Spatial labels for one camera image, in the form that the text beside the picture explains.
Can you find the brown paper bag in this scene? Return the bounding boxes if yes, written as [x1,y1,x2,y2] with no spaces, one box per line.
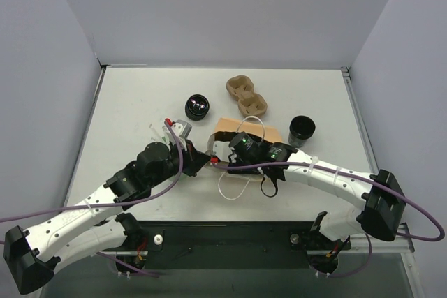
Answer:
[208,116,293,200]

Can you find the brown pulp cup carriers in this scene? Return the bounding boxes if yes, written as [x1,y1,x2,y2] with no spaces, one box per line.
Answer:
[226,75,268,117]

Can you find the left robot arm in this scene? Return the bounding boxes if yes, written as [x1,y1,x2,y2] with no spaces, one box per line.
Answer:
[3,141,210,295]

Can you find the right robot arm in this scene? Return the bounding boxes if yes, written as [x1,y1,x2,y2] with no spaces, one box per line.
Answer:
[228,132,405,248]

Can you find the white wrapped straw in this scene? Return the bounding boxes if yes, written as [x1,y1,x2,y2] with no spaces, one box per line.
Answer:
[149,124,168,144]

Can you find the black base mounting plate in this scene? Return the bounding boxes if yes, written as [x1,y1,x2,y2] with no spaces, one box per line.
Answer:
[106,221,351,271]

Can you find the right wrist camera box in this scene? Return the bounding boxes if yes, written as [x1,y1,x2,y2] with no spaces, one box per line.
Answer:
[210,141,232,163]

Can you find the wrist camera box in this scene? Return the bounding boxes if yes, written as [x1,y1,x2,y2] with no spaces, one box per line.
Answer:
[210,141,232,163]
[163,119,192,142]

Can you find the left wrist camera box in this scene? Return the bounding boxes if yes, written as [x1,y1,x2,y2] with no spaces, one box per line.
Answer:
[163,119,192,142]

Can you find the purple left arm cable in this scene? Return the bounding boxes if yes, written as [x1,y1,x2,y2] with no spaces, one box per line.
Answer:
[0,123,184,278]

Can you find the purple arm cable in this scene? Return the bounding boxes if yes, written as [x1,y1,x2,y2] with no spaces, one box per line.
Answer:
[212,160,446,279]
[0,123,184,278]

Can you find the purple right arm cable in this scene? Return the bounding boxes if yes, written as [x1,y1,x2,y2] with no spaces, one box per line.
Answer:
[212,160,446,279]

